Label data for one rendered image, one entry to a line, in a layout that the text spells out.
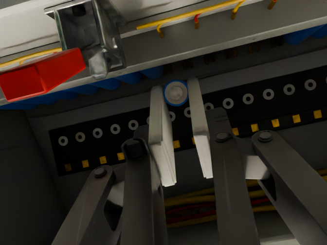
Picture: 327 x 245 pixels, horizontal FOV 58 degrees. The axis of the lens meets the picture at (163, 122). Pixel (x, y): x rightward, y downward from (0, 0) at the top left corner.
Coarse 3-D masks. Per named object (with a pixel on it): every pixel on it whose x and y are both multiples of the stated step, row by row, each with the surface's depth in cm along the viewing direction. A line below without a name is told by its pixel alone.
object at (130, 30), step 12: (216, 0) 16; (252, 0) 16; (168, 12) 16; (180, 12) 16; (204, 12) 16; (216, 12) 16; (132, 24) 17; (168, 24) 17; (36, 48) 17; (48, 48) 17; (0, 60) 18; (24, 60) 18
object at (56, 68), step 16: (96, 48) 13; (32, 64) 7; (48, 64) 8; (64, 64) 9; (80, 64) 10; (96, 64) 14; (0, 80) 8; (16, 80) 8; (32, 80) 8; (48, 80) 8; (64, 80) 9; (16, 96) 8; (32, 96) 8
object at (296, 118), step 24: (312, 72) 29; (216, 96) 31; (240, 96) 30; (288, 96) 30; (312, 96) 29; (96, 120) 32; (120, 120) 32; (144, 120) 32; (240, 120) 30; (264, 120) 30; (288, 120) 30; (312, 120) 29; (72, 144) 33; (96, 144) 32; (120, 144) 32; (192, 144) 31; (72, 168) 33
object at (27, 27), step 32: (0, 0) 12; (32, 0) 12; (64, 0) 13; (128, 0) 14; (160, 0) 15; (192, 0) 16; (0, 32) 14; (32, 32) 15; (288, 64) 29; (320, 64) 29; (128, 96) 31; (0, 128) 30
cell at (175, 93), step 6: (168, 84) 20; (174, 84) 20; (180, 84) 20; (186, 84) 20; (168, 90) 20; (174, 90) 20; (180, 90) 20; (186, 90) 20; (168, 96) 20; (174, 96) 20; (180, 96) 20; (186, 96) 20; (168, 102) 20; (174, 102) 20; (180, 102) 20
